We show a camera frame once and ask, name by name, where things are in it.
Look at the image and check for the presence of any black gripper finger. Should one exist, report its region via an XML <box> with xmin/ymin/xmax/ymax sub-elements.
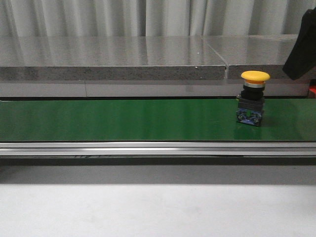
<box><xmin>282</xmin><ymin>9</ymin><xmax>316</xmax><ymax>80</ymax></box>

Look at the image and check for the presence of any yellow mushroom push button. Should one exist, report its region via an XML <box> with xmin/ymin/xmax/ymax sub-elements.
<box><xmin>236</xmin><ymin>71</ymin><xmax>270</xmax><ymax>126</ymax></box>

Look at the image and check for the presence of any red plastic tray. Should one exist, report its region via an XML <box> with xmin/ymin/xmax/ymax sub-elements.
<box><xmin>307</xmin><ymin>85</ymin><xmax>316</xmax><ymax>99</ymax></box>

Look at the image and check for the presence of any grey stone counter slab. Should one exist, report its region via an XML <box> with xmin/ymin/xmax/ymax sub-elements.
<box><xmin>201</xmin><ymin>35</ymin><xmax>297</xmax><ymax>80</ymax></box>
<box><xmin>0</xmin><ymin>37</ymin><xmax>226</xmax><ymax>81</ymax></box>

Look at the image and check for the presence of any green conveyor belt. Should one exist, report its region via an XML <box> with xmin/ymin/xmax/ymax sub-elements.
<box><xmin>0</xmin><ymin>99</ymin><xmax>316</xmax><ymax>142</ymax></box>

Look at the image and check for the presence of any white pleated curtain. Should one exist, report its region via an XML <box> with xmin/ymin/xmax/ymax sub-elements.
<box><xmin>0</xmin><ymin>0</ymin><xmax>316</xmax><ymax>37</ymax></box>

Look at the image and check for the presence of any aluminium conveyor frame rail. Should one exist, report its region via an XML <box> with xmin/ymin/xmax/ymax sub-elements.
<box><xmin>0</xmin><ymin>141</ymin><xmax>316</xmax><ymax>157</ymax></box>

